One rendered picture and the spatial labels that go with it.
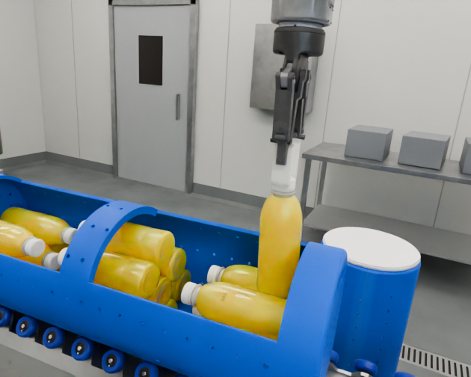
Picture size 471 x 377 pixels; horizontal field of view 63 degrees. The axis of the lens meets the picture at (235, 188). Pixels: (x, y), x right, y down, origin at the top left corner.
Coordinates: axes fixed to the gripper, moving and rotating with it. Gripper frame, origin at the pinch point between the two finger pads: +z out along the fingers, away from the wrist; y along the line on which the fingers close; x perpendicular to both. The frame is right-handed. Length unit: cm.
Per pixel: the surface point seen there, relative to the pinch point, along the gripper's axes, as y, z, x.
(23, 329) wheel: -12, 41, 49
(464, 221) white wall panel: 326, 104, -94
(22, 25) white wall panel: 349, -53, 460
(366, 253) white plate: 47, 33, -15
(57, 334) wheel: -11, 40, 41
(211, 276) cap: 2.9, 26.0, 13.4
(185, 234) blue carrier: 11.7, 22.7, 24.4
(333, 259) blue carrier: -2.5, 13.8, -9.9
